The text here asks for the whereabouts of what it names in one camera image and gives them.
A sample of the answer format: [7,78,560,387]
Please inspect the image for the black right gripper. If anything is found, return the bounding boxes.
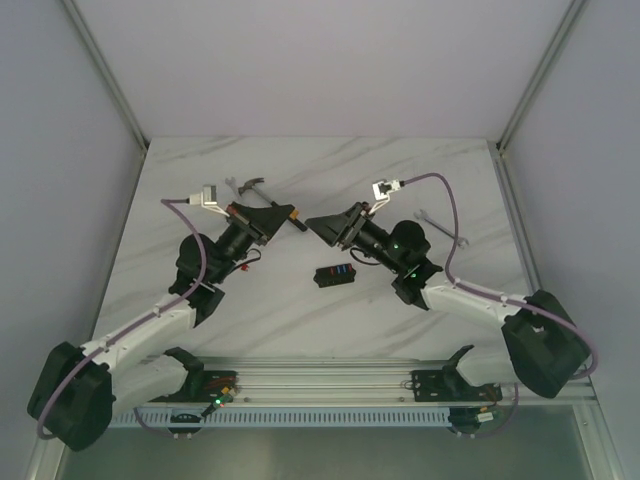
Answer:
[304,202,402,274]

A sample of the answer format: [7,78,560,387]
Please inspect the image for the black fuse box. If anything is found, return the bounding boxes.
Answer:
[313,263,357,288]

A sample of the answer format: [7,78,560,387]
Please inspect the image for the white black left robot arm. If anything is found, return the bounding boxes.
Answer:
[27,202,294,451]

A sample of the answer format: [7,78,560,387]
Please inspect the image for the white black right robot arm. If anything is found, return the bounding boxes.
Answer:
[306,203,592,399]

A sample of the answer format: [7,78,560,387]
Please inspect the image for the silver wrench left side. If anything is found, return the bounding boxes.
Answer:
[225,177,239,194]

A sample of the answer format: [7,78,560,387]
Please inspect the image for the silver wrench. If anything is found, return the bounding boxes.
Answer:
[225,177,239,194]
[414,210,470,249]

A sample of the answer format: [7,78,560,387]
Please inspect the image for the silver wrench right side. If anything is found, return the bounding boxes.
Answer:
[414,210,470,249]

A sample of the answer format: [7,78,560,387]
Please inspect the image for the black handle claw hammer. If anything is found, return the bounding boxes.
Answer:
[238,177,308,232]

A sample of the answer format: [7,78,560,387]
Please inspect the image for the aluminium mounting rail frame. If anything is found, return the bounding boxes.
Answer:
[49,139,599,406]

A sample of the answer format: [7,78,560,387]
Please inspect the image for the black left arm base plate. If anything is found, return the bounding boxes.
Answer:
[158,370,238,403]

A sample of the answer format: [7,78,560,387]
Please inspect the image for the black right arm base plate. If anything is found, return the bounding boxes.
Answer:
[409,369,503,403]

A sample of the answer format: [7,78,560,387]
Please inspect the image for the white slotted cable duct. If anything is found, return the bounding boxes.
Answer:
[110,405,451,429]

